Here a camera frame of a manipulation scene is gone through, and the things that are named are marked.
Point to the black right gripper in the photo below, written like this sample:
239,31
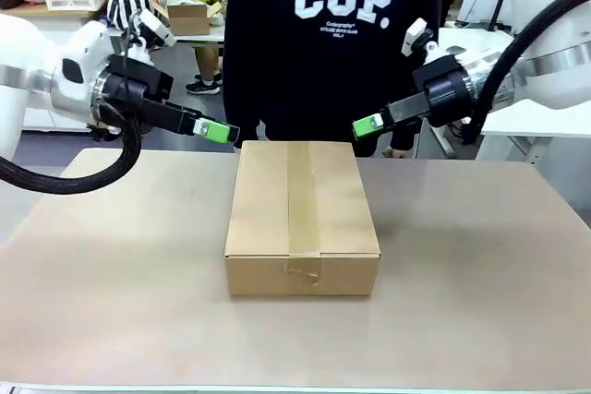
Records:
443,89

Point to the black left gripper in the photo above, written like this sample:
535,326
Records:
134,94

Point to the brown cardboard box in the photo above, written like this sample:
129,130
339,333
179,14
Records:
300,218

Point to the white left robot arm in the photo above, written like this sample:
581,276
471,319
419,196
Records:
41,75

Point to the small open cardboard box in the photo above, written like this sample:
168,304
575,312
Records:
187,20

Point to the person's left hand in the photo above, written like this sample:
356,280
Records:
397,153

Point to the person in black sneakers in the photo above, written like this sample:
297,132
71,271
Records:
203,75

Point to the person in navy hoodie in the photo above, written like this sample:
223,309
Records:
323,66

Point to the white folding table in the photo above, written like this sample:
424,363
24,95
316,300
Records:
203,39

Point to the brown packing tape strip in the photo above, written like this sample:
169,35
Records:
302,209

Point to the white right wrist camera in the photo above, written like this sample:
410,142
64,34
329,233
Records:
415,36

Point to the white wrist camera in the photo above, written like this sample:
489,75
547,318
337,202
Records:
157,27
415,36

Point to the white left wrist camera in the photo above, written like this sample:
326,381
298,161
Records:
157,27

